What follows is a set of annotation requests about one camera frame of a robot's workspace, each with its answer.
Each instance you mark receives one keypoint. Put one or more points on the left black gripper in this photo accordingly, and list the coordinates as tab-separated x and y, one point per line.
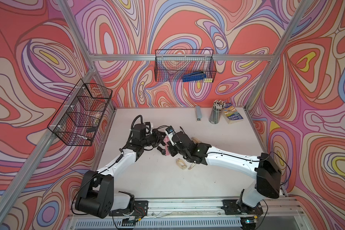
156	135

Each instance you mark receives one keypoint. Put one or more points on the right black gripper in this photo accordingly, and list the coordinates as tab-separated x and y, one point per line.
172	152

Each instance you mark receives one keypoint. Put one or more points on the beige looped watch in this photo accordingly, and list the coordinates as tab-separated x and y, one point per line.
195	140
181	164

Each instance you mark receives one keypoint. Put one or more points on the beige strap yellow dial watch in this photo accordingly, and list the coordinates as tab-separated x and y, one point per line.
192	166

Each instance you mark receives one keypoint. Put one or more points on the pink cloth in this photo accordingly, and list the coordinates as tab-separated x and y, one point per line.
167	144

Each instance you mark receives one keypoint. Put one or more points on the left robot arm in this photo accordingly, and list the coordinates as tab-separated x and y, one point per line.
97	195

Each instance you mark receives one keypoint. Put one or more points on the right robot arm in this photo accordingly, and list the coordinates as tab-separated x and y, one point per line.
262	168

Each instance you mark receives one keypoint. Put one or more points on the grey stapler on table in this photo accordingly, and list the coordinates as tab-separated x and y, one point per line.
198	114

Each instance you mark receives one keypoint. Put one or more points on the metal pencil cup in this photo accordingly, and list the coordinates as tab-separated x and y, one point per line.
218	106

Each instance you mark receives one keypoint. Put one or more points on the colourful book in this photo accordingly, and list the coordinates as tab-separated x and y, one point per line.
230	114

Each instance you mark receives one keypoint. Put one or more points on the blue stapler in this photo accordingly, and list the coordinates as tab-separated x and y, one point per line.
194	76

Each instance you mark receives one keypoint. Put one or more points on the black wire basket left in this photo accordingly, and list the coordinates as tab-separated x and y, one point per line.
77	121

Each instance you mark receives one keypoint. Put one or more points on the black wire basket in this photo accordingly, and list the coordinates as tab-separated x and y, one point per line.
172	64
77	121

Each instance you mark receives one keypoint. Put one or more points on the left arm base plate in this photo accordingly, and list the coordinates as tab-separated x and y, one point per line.
137	208

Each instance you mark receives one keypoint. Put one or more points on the black wire basket back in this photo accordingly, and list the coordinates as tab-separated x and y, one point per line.
172	64

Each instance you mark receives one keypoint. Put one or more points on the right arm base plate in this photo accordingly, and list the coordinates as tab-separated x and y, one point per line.
234	207

